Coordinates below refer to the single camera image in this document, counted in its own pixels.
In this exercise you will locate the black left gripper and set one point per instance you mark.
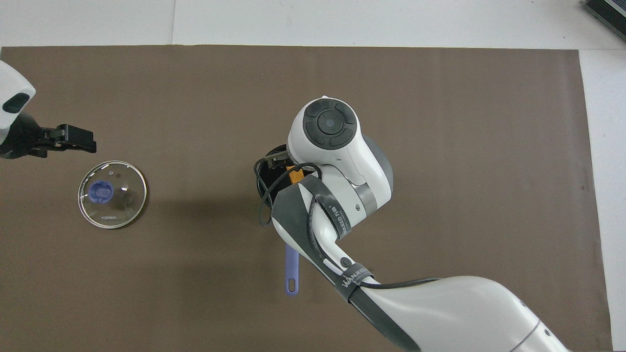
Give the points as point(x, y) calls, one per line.
point(22, 139)

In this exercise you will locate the yellow toy corn cob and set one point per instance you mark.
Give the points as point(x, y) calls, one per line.
point(295, 176)

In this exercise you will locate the glass lid with purple knob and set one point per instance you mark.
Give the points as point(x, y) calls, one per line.
point(115, 210)

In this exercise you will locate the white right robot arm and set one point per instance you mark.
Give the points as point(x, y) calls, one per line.
point(352, 161)

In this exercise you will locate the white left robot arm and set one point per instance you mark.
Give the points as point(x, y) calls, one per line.
point(12, 93)

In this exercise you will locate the brown table mat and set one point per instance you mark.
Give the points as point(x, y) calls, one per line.
point(440, 98)

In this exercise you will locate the black ribbed device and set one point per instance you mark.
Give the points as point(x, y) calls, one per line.
point(609, 14)

